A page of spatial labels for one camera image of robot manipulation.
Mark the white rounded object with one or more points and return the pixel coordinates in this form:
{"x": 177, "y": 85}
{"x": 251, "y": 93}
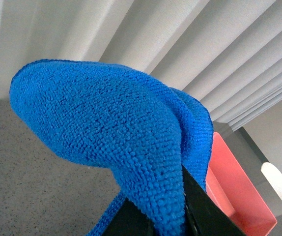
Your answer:
{"x": 273, "y": 176}

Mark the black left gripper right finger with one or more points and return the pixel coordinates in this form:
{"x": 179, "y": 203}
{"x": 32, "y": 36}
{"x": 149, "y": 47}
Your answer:
{"x": 203, "y": 217}

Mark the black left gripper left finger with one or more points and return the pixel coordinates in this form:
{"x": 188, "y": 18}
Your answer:
{"x": 130, "y": 221}

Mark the white pleated curtain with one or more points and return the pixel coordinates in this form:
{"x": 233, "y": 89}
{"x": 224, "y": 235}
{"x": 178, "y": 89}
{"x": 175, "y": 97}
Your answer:
{"x": 225, "y": 53}

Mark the pink plastic tray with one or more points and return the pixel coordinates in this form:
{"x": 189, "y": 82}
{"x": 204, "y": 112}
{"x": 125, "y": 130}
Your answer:
{"x": 229, "y": 187}

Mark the blue microfiber cloth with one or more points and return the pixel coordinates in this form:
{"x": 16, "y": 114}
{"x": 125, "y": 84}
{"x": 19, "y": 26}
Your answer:
{"x": 112, "y": 116}

